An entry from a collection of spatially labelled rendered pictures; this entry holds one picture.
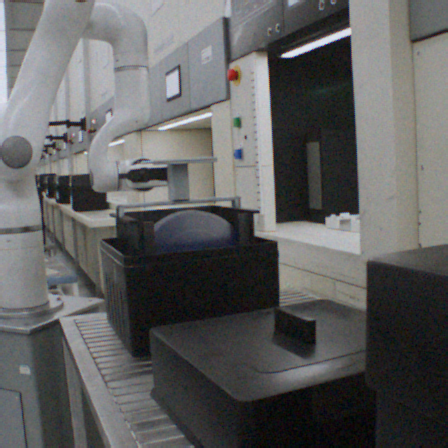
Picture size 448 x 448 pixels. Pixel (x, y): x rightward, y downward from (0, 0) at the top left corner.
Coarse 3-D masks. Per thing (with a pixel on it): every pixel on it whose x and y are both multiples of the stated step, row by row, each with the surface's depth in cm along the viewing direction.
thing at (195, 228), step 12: (180, 216) 98; (192, 216) 99; (204, 216) 99; (216, 216) 100; (168, 228) 97; (180, 228) 98; (192, 228) 99; (204, 228) 100; (216, 228) 100; (228, 228) 101; (156, 240) 97; (168, 240) 98; (180, 240) 98; (192, 240) 99; (204, 240) 100; (216, 240) 101; (228, 240) 101; (156, 252) 97
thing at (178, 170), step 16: (160, 160) 98; (176, 160) 99; (192, 160) 100; (208, 160) 101; (176, 176) 103; (176, 192) 103; (176, 208) 116; (192, 208) 117; (208, 208) 118; (224, 208) 112; (240, 208) 106; (128, 224) 100; (144, 224) 93; (240, 224) 99; (128, 240) 101; (144, 240) 94; (240, 240) 100
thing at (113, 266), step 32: (128, 256) 89; (160, 256) 91; (192, 256) 93; (224, 256) 95; (256, 256) 97; (128, 288) 90; (160, 288) 92; (192, 288) 93; (224, 288) 95; (256, 288) 98; (128, 320) 91; (160, 320) 92; (192, 320) 94
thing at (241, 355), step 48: (192, 336) 69; (240, 336) 68; (288, 336) 67; (336, 336) 65; (192, 384) 60; (240, 384) 53; (288, 384) 52; (336, 384) 53; (192, 432) 61; (240, 432) 49; (288, 432) 51; (336, 432) 53
